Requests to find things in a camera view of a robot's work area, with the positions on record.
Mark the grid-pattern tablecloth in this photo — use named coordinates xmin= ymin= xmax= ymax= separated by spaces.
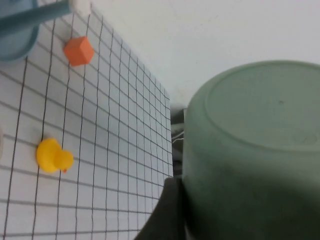
xmin=0 ymin=4 xmax=175 ymax=240

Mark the yellow rubber duck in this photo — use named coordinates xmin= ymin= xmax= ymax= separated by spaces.
xmin=36 ymin=137 xmax=75 ymax=175

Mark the blue cup stand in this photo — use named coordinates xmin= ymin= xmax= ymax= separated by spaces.
xmin=0 ymin=0 xmax=92 ymax=64

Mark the green plastic cup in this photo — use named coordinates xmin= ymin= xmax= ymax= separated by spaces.
xmin=181 ymin=59 xmax=320 ymax=240

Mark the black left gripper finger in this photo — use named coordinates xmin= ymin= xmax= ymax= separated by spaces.
xmin=133 ymin=176 xmax=187 ymax=240

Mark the orange foam cube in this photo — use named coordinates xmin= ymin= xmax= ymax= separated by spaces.
xmin=62 ymin=35 xmax=95 ymax=68

